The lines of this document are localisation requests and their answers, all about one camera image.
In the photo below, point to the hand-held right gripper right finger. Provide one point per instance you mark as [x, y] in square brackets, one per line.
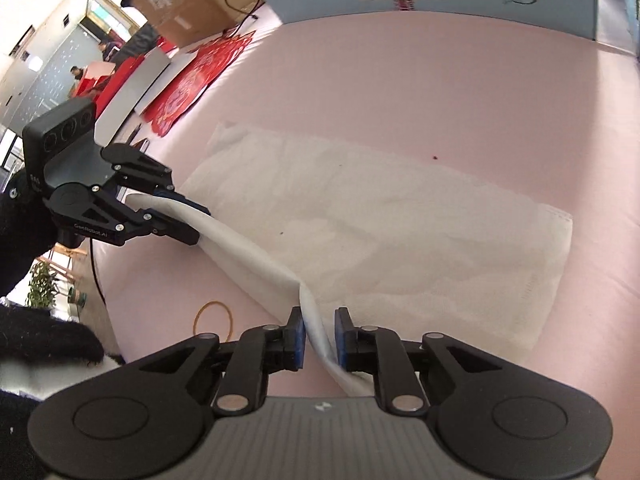
[341, 336]

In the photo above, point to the green potted plant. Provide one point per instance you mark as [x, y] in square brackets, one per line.
[42, 285]

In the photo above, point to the black white fuzzy garment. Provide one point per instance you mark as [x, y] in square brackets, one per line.
[40, 335]

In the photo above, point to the light blue box red tape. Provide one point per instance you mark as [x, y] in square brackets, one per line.
[550, 10]

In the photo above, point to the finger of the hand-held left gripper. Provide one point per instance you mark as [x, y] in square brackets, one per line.
[165, 227]
[145, 170]

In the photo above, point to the brown cardboard box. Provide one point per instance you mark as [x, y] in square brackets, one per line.
[185, 0]

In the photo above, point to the white shopping bag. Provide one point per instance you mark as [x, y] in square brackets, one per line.
[400, 240]

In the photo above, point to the red paper stack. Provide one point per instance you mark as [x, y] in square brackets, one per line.
[117, 80]

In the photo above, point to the yellow rubber band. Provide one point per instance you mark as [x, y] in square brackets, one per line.
[215, 302]

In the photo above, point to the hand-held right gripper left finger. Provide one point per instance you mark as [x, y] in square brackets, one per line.
[298, 336]

